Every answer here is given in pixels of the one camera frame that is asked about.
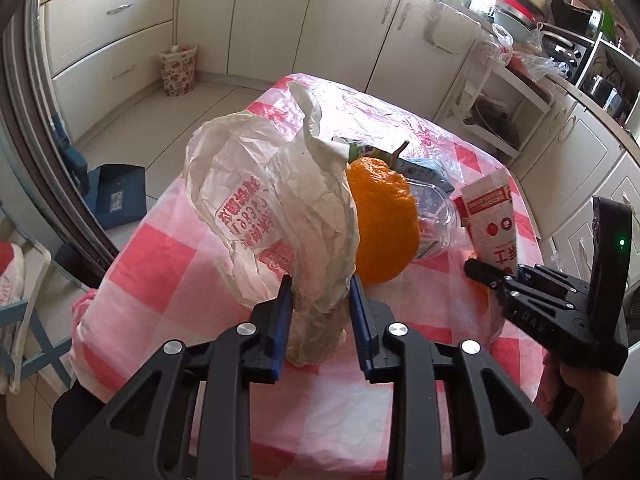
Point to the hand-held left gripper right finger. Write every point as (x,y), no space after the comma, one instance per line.
(360,325)

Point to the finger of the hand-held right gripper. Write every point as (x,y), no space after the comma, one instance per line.
(487,275)
(545,280)

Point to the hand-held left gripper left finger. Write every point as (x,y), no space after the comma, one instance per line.
(282,325)

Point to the red white paper packet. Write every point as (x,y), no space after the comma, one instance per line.
(492,230)

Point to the person's right hand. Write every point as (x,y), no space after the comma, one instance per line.
(597,400)

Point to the small orange peel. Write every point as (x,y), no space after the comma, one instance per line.
(482,294)

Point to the clear plastic bottle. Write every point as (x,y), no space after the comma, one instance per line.
(435,215)

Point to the orange citrus fruit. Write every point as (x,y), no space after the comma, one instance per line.
(385,220)

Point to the white drawer cabinet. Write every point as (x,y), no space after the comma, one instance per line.
(585,170)
(110,30)

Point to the red white checkered tablecloth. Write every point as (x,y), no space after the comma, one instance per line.
(165,280)

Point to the dark frying pan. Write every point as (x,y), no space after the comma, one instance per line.
(495,117)

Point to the white trolley shelf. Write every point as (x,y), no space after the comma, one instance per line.
(520,90)

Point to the black kettle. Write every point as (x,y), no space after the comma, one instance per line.
(604,89)

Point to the dark blue box on floor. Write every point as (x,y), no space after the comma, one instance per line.
(117,195)

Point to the clear plastic bag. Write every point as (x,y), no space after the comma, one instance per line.
(540,65)

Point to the black toaster oven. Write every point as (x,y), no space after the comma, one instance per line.
(565,52)

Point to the metal shelf rack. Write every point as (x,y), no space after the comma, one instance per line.
(625,65)

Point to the small white plastic bag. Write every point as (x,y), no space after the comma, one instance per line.
(502,42)

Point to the white blue shoe rack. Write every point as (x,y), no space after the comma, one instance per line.
(37,340)

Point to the white hanging bin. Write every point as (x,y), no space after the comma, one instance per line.
(447,30)

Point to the green board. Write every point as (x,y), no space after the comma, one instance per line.
(609,24)

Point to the stack of basins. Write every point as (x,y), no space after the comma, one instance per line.
(520,12)

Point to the black microwave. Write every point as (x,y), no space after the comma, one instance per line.
(575,12)

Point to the floral wastebasket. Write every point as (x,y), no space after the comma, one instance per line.
(177,70)

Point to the red white shoe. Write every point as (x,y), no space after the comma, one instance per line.
(10,275)

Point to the white door cabinet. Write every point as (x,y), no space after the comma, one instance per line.
(300,20)

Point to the grey metal door frame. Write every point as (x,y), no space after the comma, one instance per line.
(30,135)

